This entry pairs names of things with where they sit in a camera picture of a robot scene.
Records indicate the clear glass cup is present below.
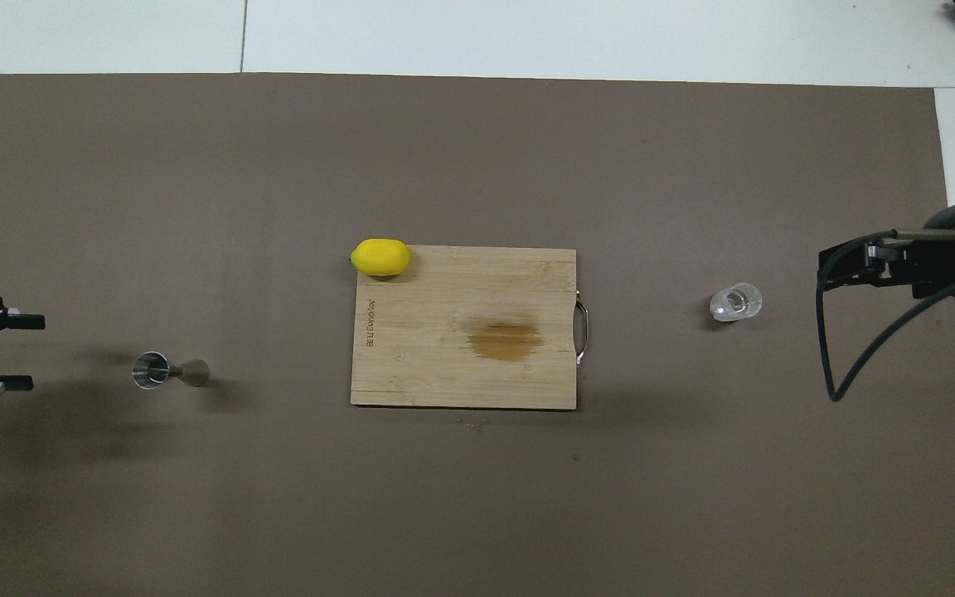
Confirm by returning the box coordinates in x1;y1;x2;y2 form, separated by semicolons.
709;282;764;323

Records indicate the metal double jigger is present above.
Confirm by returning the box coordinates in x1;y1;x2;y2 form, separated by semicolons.
131;351;211;391

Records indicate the yellow lemon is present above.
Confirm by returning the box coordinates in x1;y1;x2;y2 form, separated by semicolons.
350;238;412;278

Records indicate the wooden cutting board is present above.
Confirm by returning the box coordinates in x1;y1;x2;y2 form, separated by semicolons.
350;245;590;410

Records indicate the brown table mat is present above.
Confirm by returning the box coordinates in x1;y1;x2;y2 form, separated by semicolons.
0;73;955;597

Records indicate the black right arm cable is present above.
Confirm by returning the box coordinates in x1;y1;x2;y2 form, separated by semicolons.
815;229;955;403

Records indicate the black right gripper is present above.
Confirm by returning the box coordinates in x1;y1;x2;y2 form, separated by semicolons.
817;203;955;301

